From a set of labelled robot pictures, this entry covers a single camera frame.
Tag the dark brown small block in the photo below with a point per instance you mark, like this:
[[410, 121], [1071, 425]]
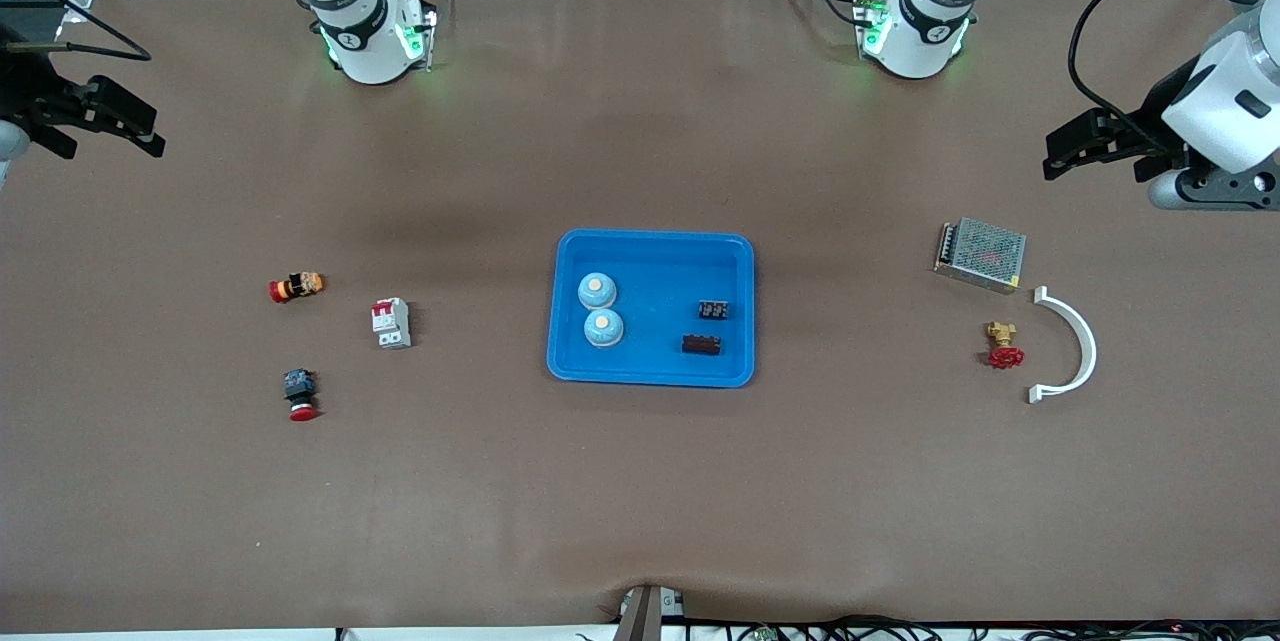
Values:
[[702, 345]]

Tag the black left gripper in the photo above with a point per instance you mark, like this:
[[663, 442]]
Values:
[[1152, 121]]

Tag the grey metal bracket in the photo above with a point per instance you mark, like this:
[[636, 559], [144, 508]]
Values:
[[645, 616]]

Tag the red black emergency stop button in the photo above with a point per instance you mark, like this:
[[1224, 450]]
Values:
[[300, 391]]

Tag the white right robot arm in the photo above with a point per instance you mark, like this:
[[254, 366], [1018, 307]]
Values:
[[360, 31]]

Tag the blue dome bell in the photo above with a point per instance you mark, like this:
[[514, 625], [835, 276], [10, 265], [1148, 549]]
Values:
[[603, 327], [597, 290]]

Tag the metal mesh power supply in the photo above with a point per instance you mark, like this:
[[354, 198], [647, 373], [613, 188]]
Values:
[[985, 254]]

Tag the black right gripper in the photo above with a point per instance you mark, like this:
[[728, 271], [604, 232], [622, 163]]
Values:
[[30, 88]]

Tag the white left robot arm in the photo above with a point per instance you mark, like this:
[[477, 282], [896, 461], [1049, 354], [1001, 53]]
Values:
[[1240, 91]]

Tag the blue plastic tray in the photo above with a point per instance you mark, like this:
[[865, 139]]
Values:
[[650, 361]]

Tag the white red circuit breaker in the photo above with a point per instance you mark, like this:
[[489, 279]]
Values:
[[391, 324]]

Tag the white curved pipe clamp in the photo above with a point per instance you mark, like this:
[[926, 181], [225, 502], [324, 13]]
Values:
[[1090, 346]]

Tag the orange red push button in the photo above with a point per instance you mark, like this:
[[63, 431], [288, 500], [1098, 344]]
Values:
[[297, 287]]

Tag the brown table mat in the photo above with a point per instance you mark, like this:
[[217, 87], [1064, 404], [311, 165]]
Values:
[[640, 481]]

